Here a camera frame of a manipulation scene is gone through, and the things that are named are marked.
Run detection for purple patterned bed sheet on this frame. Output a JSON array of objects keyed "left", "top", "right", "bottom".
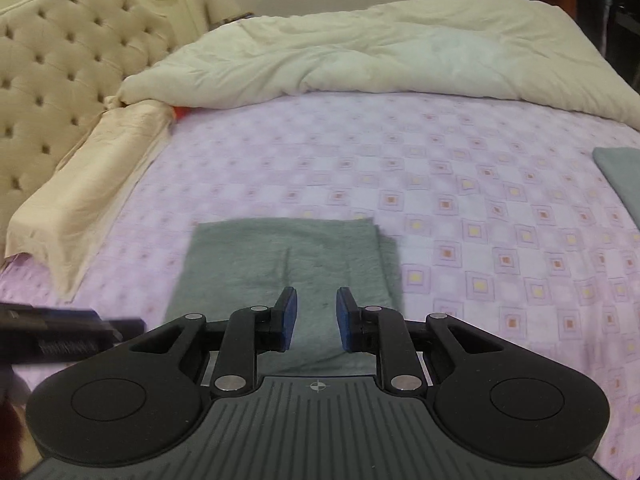
[{"left": 0, "top": 90, "right": 640, "bottom": 480}]

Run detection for bedside lamp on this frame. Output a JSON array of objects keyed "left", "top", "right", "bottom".
[{"left": 204, "top": 0, "right": 244, "bottom": 29}]

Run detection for red item under duvet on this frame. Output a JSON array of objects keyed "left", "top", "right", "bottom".
[{"left": 172, "top": 106, "right": 192, "bottom": 122}]

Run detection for beige tufted headboard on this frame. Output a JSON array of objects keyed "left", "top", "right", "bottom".
[{"left": 1, "top": 0, "right": 207, "bottom": 231}]

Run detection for folded light grey garment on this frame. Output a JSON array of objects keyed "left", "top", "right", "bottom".
[{"left": 592, "top": 148, "right": 640, "bottom": 228}]

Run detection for grey pants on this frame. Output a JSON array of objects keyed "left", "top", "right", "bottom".
[{"left": 165, "top": 218, "right": 402, "bottom": 376}]

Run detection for beige satin pillow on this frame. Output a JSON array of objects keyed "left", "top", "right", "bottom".
[{"left": 6, "top": 100, "right": 175, "bottom": 301}]

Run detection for cream white duvet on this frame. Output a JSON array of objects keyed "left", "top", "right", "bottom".
[{"left": 114, "top": 0, "right": 639, "bottom": 127}]

